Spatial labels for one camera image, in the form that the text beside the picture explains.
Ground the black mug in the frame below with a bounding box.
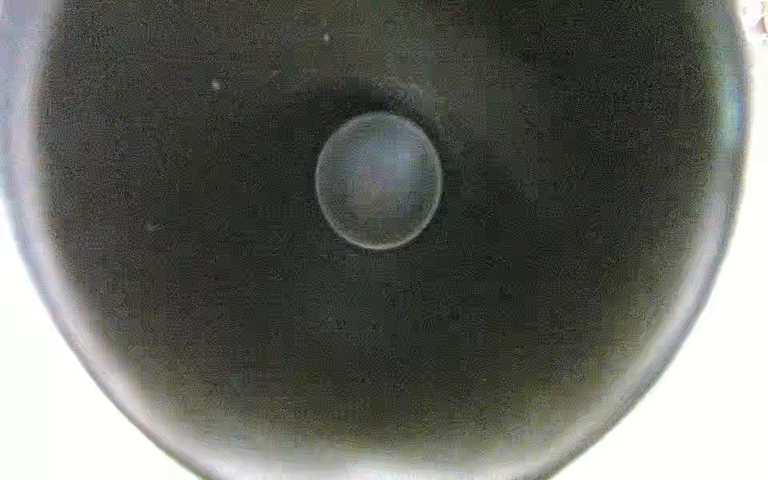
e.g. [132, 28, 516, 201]
[1, 1, 752, 479]

